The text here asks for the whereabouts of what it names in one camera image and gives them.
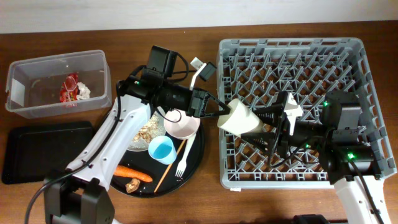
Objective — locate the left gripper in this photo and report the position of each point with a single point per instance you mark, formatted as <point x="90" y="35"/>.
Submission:
<point x="197" y="106"/>

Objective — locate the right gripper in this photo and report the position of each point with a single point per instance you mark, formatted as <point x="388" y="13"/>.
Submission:
<point x="283" y="134"/>

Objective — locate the cream white cup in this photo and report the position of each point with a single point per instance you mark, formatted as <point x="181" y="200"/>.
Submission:
<point x="240" y="120"/>

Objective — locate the pink bowl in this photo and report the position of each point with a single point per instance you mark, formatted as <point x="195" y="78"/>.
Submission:
<point x="179" y="125"/>

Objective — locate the wooden chopstick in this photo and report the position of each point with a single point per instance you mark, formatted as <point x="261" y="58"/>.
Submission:
<point x="168" y="167"/>

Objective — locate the white plastic fork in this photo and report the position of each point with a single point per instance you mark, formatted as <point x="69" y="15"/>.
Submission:
<point x="182" y="165"/>

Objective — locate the grey round plate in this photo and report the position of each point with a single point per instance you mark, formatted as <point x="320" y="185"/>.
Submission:
<point x="142" y="145"/>

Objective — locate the light blue cup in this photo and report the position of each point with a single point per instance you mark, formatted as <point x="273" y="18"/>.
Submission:
<point x="163" y="150"/>

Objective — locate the orange carrot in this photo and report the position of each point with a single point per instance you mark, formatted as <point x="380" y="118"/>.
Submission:
<point x="123" y="171"/>

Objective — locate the white tissue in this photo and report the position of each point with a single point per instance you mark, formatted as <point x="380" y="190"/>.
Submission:
<point x="83" y="91"/>

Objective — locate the red snack wrapper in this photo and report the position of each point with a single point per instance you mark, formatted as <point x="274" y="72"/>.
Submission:
<point x="69" y="88"/>

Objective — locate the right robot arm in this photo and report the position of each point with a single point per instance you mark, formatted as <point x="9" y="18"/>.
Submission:
<point x="351" y="166"/>

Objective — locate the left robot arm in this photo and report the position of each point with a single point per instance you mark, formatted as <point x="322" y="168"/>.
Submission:
<point x="80" y="193"/>

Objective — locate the grey plastic dishwasher rack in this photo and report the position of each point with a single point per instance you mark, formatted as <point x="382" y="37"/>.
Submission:
<point x="255" y="70"/>

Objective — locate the clear plastic waste bin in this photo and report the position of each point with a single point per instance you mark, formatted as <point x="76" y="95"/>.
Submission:
<point x="34" y="85"/>

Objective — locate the food scraps on plate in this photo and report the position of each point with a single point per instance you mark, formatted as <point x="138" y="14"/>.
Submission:
<point x="149" y="131"/>

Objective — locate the round black serving tray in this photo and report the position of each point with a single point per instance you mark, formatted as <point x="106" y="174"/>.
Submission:
<point x="141" y="161"/>

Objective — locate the brown food scrap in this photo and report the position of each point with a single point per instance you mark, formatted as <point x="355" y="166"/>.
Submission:
<point x="133" y="185"/>

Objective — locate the black rectangular tray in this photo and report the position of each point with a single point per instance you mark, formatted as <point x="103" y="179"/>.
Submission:
<point x="33" y="151"/>

